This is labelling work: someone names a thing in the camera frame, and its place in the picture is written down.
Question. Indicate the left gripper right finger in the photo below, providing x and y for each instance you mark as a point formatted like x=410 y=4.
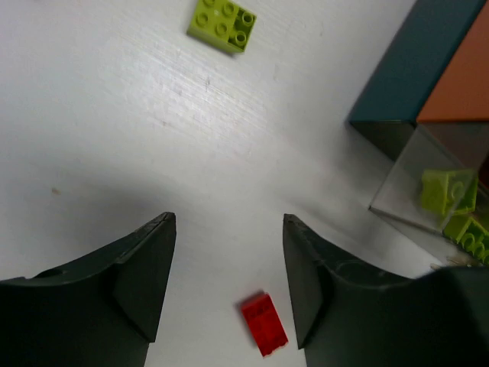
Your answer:
x=348 y=312

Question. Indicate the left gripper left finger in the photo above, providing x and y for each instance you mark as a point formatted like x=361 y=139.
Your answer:
x=102 y=309

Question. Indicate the olive small lego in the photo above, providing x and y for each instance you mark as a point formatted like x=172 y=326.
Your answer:
x=470 y=235

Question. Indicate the lime small lego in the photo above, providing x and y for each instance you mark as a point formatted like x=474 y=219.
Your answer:
x=445 y=192

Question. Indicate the transparent drawer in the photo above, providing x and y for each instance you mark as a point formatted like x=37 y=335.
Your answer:
x=441 y=146

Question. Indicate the lime lego near left arm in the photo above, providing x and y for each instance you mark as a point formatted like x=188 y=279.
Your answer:
x=222 y=24

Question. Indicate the red lego centre left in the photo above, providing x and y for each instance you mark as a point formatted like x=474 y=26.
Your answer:
x=263 y=322

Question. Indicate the teal drawer cabinet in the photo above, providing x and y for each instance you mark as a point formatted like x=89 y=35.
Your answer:
x=386 y=110

